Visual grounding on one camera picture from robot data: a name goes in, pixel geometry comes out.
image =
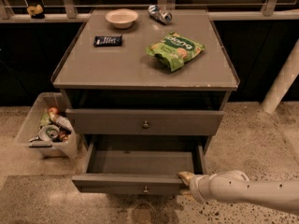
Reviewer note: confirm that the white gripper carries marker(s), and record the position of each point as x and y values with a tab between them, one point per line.
196	188

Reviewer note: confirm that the grey drawer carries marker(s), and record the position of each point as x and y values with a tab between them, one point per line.
145	122
139	164

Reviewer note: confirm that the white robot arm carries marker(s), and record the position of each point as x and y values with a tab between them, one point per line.
236	187

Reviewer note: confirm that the grey drawer cabinet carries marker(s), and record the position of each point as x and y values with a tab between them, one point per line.
126	77

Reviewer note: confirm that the grey top drawer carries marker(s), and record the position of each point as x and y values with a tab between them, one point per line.
145	122

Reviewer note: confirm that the metal floor drain cover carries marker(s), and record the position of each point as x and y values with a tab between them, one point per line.
143	213

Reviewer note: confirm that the green snack bag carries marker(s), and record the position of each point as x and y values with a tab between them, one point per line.
174	50

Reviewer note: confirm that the plastic bottle in bin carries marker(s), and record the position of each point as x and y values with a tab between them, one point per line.
61	121

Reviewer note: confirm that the empty can in bin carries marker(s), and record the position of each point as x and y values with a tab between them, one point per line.
49	133

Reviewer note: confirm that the clear plastic trash bin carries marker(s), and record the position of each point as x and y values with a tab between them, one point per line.
30	129

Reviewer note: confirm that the white diagonal pillar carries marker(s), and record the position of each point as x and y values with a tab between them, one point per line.
286	76

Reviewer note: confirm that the crushed silver can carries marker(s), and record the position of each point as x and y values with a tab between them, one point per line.
160	15

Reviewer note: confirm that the dark blue candy bar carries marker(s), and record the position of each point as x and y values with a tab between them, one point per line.
107	41

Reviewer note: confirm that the white paper bowl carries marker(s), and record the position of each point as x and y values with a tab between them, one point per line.
122	18

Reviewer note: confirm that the yellow toy on ledge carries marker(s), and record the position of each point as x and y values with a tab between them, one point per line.
36	12

